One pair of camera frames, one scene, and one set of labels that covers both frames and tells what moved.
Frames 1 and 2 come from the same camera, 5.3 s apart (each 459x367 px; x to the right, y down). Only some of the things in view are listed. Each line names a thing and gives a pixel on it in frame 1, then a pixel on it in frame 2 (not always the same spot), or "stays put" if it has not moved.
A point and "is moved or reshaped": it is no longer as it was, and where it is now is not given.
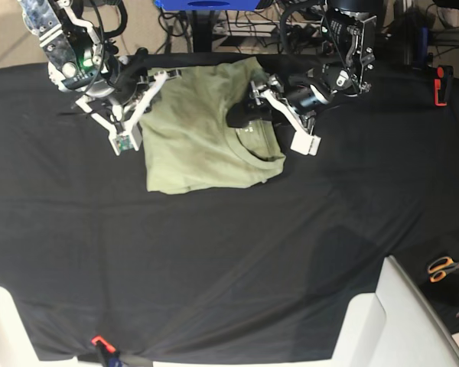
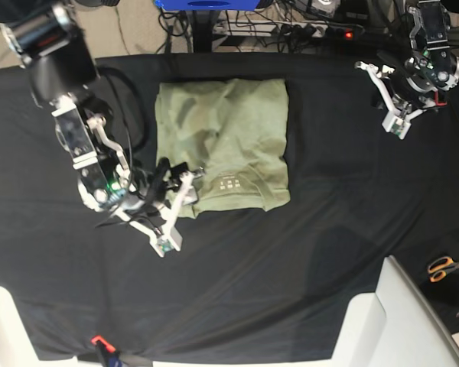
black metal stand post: [202, 31] stays put
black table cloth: [265, 271] stays put
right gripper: [308, 92] -> [415, 85]
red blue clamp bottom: [109, 357] stays put
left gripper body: [121, 79] -> [132, 190]
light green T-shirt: [187, 139] is moved or reshaped
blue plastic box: [207, 5] stays put
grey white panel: [395, 326] stays put
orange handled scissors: [439, 267] stays put
